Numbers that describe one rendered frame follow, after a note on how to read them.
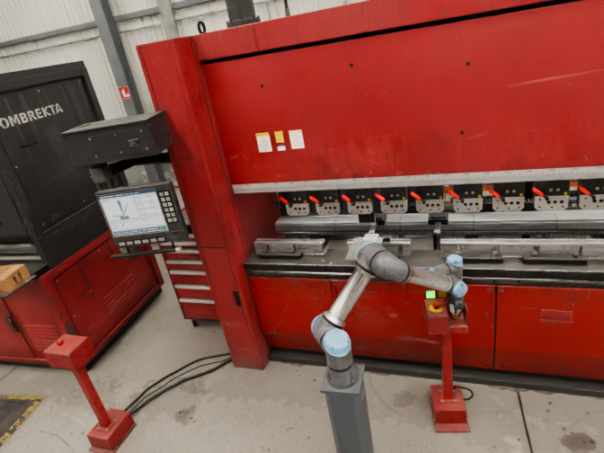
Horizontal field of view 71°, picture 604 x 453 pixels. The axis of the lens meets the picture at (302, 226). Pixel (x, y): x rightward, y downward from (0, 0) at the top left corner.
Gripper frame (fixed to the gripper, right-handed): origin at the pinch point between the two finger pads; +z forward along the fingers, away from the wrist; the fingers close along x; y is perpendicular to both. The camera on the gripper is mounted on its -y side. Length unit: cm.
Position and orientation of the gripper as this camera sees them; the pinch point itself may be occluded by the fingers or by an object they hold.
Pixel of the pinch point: (455, 314)
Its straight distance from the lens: 244.1
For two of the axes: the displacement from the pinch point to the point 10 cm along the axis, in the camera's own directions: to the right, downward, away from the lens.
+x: -9.8, 1.0, 1.8
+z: 1.8, 8.5, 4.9
